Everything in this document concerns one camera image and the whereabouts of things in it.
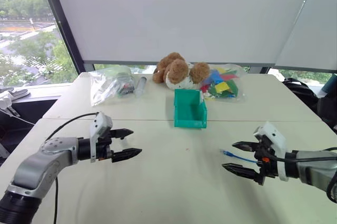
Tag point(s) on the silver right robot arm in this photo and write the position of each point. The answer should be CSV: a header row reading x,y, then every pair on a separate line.
x,y
313,167

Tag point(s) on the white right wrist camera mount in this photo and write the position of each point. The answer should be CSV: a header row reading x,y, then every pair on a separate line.
x,y
276,142

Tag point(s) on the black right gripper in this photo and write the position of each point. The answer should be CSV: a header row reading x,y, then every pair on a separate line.
x,y
266,160

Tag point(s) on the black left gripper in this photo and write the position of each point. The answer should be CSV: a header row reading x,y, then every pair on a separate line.
x,y
103,148

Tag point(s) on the white roller blind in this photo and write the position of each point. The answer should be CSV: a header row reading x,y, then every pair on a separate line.
x,y
310,23
181,15

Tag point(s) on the clear bag of small parts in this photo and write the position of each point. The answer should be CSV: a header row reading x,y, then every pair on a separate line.
x,y
113,85

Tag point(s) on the bag of colourful plastic pieces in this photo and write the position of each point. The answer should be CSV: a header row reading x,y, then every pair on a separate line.
x,y
223,81

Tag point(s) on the brown teddy bear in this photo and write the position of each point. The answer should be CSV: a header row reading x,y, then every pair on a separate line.
x,y
181,71

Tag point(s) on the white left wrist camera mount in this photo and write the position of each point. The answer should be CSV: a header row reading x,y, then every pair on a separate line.
x,y
100,126

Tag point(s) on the white device on windowsill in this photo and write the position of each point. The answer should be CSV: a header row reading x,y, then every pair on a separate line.
x,y
10,97

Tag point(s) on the dark window frame post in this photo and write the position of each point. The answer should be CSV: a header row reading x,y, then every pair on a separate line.
x,y
60,21

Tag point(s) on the black backpack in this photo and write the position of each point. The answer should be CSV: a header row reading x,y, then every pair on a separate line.
x,y
302,92

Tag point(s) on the clear plastic syringe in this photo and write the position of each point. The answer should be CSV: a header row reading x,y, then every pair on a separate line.
x,y
140,86

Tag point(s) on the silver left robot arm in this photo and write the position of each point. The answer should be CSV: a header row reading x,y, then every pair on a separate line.
x,y
39,160

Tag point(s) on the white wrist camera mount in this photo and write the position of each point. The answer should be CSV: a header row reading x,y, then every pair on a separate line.
x,y
276,142
100,126

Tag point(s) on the green plastic storage bin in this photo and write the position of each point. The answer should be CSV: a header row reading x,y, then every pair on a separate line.
x,y
190,108

